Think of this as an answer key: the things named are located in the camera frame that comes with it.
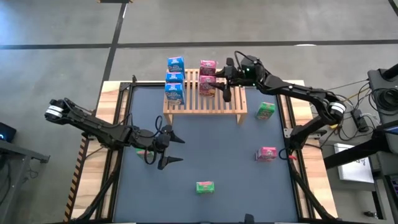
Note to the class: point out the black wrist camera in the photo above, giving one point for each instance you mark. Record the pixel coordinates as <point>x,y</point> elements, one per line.
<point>162,141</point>
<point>250,70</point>

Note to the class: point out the black power adapter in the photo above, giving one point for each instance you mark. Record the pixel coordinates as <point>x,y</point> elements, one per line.
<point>360,121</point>

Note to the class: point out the white board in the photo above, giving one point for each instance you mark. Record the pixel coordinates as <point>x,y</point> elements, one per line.
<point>354,171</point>

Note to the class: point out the black aluminium table frame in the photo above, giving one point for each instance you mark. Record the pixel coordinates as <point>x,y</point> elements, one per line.
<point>126,102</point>

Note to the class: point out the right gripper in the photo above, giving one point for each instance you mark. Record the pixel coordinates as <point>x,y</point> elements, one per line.
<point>236,76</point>

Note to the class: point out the slatted wooden shelf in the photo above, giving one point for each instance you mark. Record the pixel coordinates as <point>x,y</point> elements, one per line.
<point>202,105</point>

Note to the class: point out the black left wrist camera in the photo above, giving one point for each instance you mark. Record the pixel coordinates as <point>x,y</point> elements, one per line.
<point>162,141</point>

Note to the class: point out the magenta Raisin Bran cereal box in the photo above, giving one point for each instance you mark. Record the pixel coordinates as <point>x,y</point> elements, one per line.
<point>207,67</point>
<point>205,90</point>
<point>266,154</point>

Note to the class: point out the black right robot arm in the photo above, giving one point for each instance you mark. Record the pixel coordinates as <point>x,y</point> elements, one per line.
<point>298,90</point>

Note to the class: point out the blue Rice Krispies cereal box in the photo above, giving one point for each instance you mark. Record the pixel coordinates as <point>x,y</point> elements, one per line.
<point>174,93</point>
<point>174,77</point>
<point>176,63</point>

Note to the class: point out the desk with grey metal legs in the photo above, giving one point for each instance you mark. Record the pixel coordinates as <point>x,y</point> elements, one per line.
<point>12,161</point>

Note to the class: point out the orange black striped strip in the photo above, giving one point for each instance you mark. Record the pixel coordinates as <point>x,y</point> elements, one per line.
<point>74,183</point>

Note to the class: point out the black beam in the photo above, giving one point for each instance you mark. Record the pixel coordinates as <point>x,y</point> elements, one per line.
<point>357,152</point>

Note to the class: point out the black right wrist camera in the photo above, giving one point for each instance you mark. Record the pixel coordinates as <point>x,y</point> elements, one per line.
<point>250,70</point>

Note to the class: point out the black computer with blue light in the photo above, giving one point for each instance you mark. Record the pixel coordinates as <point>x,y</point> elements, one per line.
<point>6,132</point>

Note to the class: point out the small black floor item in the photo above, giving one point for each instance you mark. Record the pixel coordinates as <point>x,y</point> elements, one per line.
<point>369,214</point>

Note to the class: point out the red tag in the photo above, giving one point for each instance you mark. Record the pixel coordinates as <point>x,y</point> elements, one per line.
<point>290,157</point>

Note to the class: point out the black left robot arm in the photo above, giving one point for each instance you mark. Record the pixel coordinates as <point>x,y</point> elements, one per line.
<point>93,127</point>

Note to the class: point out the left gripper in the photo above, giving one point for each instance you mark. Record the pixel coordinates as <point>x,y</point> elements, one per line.
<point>164,130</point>

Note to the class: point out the grey equipment stand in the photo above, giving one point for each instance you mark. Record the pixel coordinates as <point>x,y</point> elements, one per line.
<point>377,77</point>

